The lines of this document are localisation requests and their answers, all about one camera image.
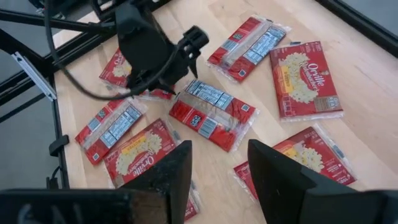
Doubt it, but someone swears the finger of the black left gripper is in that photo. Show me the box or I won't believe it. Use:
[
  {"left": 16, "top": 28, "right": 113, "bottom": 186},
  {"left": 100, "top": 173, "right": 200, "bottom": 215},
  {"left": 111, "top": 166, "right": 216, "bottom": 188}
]
[
  {"left": 154, "top": 81, "right": 177, "bottom": 96},
  {"left": 188, "top": 57, "right": 199, "bottom": 79}
]

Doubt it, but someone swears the black frame clip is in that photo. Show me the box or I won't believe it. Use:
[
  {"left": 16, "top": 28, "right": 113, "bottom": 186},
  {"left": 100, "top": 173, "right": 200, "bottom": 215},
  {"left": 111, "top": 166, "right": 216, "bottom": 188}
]
[{"left": 48, "top": 133, "right": 70, "bottom": 158}]

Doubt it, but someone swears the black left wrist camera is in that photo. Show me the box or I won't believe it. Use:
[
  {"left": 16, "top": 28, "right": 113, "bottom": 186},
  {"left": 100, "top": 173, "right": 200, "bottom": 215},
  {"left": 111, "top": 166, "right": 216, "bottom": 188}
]
[{"left": 178, "top": 24, "right": 210, "bottom": 60}]

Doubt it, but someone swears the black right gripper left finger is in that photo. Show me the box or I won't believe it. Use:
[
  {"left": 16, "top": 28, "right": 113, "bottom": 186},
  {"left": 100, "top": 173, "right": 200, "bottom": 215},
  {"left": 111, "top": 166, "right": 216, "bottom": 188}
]
[{"left": 0, "top": 139, "right": 193, "bottom": 224}]

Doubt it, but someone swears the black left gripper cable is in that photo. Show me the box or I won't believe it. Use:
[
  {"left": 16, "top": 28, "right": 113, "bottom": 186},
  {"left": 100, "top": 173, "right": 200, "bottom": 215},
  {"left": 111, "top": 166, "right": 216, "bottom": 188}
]
[{"left": 43, "top": 0, "right": 187, "bottom": 102}]

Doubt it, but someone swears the silver aluminium bracket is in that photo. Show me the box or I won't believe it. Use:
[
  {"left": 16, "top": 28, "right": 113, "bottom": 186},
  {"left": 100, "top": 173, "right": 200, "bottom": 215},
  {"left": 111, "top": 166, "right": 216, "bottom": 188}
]
[{"left": 11, "top": 51, "right": 58, "bottom": 102}]

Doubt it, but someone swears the red Orville popcorn bag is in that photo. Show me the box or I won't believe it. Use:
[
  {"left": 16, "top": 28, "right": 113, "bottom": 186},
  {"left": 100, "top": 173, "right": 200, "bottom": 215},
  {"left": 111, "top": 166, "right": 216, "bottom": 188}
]
[
  {"left": 103, "top": 117, "right": 183, "bottom": 190},
  {"left": 206, "top": 14, "right": 292, "bottom": 84},
  {"left": 98, "top": 48, "right": 175, "bottom": 102},
  {"left": 169, "top": 79, "right": 261, "bottom": 154},
  {"left": 74, "top": 97, "right": 149, "bottom": 166},
  {"left": 183, "top": 179, "right": 202, "bottom": 222},
  {"left": 232, "top": 123, "right": 358, "bottom": 202},
  {"left": 269, "top": 40, "right": 345, "bottom": 123}
]

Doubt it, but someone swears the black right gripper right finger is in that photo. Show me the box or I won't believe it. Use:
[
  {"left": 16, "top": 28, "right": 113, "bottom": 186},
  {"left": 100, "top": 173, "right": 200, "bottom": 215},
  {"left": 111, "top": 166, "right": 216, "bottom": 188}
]
[{"left": 248, "top": 139, "right": 398, "bottom": 224}]

